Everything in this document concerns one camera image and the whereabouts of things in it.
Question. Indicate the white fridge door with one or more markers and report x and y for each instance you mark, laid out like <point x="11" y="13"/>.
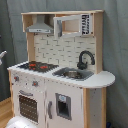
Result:
<point x="64" y="105"/>

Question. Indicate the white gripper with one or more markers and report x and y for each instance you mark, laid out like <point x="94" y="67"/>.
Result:
<point x="2" y="55"/>

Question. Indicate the right red stove knob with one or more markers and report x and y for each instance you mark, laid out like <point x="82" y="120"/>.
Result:
<point x="35" y="83"/>

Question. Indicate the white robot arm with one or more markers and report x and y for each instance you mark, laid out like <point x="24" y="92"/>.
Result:
<point x="19" y="122"/>

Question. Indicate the grey range hood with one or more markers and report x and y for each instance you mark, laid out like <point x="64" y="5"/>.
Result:
<point x="41" y="26"/>

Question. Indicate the grey toy sink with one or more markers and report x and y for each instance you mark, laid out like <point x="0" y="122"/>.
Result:
<point x="73" y="74"/>

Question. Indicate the red stove knob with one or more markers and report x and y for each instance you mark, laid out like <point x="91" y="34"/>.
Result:
<point x="35" y="83"/>
<point x="16" y="78"/>

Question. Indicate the left red stove knob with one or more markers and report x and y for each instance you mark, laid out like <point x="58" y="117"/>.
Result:
<point x="16" y="78"/>

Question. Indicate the white microwave door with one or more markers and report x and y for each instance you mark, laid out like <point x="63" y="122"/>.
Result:
<point x="73" y="25"/>

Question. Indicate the black stovetop red burners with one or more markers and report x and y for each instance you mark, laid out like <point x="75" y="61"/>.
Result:
<point x="38" y="66"/>

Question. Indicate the wooden toy kitchen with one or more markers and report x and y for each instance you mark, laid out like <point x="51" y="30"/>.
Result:
<point x="64" y="52"/>

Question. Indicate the black toy faucet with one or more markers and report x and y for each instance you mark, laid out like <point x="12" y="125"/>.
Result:
<point x="83" y="63"/>

